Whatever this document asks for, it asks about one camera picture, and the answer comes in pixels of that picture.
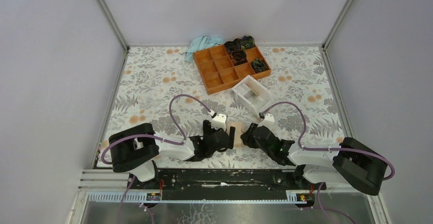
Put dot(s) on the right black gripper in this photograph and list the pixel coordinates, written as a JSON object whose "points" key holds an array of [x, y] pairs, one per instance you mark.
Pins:
{"points": [[247, 137]]}

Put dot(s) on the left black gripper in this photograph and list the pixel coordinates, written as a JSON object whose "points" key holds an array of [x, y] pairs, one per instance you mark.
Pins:
{"points": [[207, 129]]}

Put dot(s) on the beige card holder wallet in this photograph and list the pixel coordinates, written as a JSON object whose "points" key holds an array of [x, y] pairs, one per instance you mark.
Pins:
{"points": [[240, 128]]}

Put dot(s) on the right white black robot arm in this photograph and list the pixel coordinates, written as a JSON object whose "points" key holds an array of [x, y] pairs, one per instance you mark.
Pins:
{"points": [[350, 163]]}

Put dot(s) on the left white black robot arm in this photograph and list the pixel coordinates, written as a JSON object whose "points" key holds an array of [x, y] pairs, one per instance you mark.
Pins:
{"points": [[134, 150]]}

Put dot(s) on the white card box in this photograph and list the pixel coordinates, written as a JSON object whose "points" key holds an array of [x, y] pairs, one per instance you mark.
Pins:
{"points": [[250, 93]]}

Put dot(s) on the orange compartment tray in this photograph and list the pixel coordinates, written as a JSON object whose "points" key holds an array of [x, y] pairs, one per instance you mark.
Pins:
{"points": [[217, 71]]}

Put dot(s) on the dark rolled band right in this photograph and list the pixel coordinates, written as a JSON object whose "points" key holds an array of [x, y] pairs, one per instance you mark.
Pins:
{"points": [[259, 65]]}

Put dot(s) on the dark rolled band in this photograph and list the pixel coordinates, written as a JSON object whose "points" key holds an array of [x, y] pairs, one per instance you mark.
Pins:
{"points": [[259, 65], [233, 45], [238, 57]]}

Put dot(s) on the dark rolled band middle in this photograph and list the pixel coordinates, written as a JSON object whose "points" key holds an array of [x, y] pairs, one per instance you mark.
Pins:
{"points": [[238, 57]]}

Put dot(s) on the dark rolled band top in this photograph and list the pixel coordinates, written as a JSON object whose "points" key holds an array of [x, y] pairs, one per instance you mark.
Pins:
{"points": [[233, 45]]}

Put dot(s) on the light blue cloth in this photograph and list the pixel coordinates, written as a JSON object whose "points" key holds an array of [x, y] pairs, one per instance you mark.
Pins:
{"points": [[200, 43]]}

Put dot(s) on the dark rolled band corner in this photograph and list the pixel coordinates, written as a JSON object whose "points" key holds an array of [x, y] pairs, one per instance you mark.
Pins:
{"points": [[247, 42]]}

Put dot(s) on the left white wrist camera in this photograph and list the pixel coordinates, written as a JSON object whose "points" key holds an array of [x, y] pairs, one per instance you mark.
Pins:
{"points": [[219, 121]]}

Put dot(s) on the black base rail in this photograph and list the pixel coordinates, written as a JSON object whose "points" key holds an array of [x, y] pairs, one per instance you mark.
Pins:
{"points": [[225, 184]]}

